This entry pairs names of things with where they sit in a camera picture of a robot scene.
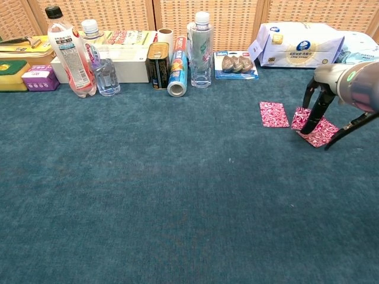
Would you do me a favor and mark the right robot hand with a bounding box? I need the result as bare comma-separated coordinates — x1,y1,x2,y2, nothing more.
298,63,346,135

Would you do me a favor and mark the pink patterned square tile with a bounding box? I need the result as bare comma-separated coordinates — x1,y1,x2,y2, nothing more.
259,101,290,128
297,116,341,149
291,106,326,133

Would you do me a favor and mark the white tissue pack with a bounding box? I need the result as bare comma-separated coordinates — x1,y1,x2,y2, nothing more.
248,21,346,69

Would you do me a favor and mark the light blue wet wipes pack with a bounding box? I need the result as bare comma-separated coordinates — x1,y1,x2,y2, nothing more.
335,30,379,64

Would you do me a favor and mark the blue blister pack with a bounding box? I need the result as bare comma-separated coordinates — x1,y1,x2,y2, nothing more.
214,50,260,80

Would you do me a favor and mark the woven folding screen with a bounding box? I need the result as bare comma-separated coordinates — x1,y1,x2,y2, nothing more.
0,0,379,53

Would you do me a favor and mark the tall clear bottle white cap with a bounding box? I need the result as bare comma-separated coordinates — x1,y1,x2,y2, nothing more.
188,11,214,89

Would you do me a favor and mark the blue plastic wrap roll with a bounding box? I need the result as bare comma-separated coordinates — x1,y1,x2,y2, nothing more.
166,35,189,98

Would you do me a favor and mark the white paper roll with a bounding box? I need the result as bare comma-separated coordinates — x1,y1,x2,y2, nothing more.
156,28,175,56

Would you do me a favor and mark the black and gold tin can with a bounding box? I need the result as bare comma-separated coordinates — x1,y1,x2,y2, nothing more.
144,42,171,89

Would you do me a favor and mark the long white box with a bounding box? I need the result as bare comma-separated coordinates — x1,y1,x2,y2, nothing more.
50,51,150,85

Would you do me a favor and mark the teal table mat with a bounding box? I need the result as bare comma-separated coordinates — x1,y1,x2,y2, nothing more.
0,63,379,284

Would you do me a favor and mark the small water bottle purple label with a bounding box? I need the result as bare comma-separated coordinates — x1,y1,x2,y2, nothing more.
81,19,121,97

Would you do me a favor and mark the pink drink bottle black cap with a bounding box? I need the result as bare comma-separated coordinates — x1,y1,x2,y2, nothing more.
44,5,98,98

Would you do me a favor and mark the small purple box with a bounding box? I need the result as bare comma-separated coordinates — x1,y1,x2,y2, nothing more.
21,64,60,92

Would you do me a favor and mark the flat brown cardboard box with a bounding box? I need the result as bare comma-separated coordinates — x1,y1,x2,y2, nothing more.
25,54,56,67

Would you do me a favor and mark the green and yellow scouring sponge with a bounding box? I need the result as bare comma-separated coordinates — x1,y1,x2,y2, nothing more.
0,60,32,92

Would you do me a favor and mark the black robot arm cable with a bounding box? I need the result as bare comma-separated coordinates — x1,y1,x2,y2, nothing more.
324,111,379,151

